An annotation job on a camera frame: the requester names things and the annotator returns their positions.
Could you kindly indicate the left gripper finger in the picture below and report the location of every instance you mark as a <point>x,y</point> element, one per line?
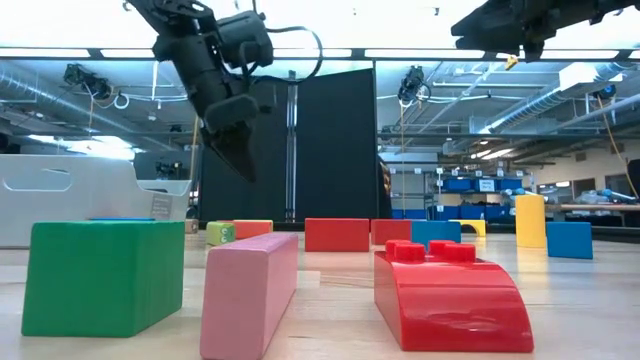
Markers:
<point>235,130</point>
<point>210,139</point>

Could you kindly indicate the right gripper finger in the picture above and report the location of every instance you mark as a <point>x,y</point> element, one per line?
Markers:
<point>487,39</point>
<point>485,17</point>

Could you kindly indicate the small green cube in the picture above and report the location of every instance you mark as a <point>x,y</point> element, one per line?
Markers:
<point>220,233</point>

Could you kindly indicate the orange-red wooden block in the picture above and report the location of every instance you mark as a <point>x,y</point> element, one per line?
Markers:
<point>255,229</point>

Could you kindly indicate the large green wooden block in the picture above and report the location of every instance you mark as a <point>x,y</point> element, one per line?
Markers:
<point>100,280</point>

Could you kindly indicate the red wooden bar block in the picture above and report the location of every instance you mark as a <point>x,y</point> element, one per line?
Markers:
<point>390,231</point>

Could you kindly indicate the yellow wooden cylinder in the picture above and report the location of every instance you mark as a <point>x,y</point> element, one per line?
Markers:
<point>530,220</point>

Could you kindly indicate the yellow arch block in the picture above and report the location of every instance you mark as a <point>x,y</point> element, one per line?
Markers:
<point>481,227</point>

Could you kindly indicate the blue wooden block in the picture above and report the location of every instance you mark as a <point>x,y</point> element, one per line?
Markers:
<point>436,231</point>
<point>569,240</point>

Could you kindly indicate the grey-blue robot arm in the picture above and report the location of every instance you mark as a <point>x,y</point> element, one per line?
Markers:
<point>509,191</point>
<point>612,194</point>

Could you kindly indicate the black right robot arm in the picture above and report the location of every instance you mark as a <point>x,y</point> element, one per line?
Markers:
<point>600,10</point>

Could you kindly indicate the yellow hanging tag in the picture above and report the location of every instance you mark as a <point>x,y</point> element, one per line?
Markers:
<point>511,62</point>

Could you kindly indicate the small brown wooden block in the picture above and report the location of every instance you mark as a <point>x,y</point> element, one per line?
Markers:
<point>191,226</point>

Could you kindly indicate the black folding partition screen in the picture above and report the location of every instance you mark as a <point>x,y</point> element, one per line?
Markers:
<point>330,150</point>

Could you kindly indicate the blue ceiling device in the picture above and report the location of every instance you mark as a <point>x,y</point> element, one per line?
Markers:
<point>606,92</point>

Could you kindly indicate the shelf with blue bins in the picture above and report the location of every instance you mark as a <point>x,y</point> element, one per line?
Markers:
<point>470,185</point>

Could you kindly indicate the grey plastic bin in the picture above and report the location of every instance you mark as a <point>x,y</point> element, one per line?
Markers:
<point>75,200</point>

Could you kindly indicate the long pink wooden block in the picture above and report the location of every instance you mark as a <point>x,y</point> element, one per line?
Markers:
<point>245,295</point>

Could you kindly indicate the background wooden table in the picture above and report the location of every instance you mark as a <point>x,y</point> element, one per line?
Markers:
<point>600,207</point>

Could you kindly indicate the red studded curved brick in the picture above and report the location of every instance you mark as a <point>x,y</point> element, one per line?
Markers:
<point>450,300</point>

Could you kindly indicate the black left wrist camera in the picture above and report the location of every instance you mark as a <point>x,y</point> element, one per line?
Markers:
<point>245,40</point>

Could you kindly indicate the ribbed silver ventilation duct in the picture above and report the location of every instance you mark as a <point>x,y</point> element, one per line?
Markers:
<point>30,87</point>

